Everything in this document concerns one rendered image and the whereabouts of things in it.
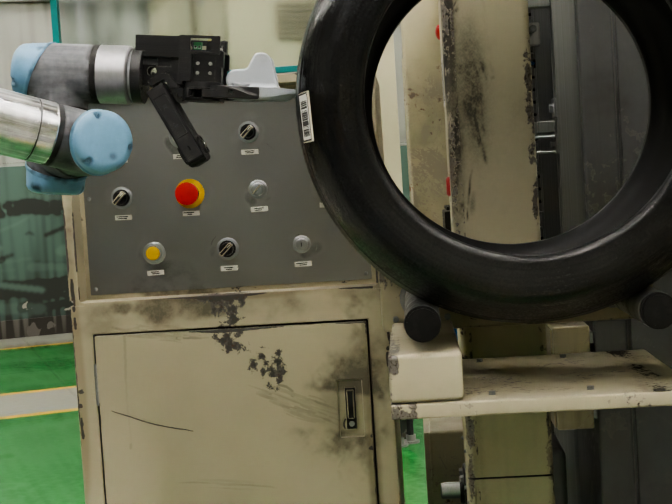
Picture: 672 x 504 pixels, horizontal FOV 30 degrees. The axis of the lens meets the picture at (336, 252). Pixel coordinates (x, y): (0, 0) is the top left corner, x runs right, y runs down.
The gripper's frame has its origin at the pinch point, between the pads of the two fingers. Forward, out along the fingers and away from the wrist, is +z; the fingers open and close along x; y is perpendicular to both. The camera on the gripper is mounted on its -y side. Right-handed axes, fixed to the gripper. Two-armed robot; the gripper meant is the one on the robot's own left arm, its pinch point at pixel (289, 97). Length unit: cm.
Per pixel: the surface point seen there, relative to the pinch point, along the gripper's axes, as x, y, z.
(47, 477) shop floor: 319, -136, -120
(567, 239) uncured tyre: 14.8, -17.4, 38.0
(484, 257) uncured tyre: -12.2, -18.5, 24.9
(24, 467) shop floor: 340, -138, -136
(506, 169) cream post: 26.5, -8.0, 30.1
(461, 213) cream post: 26.3, -14.8, 23.7
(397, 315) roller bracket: 23.8, -30.1, 14.9
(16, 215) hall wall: 848, -61, -300
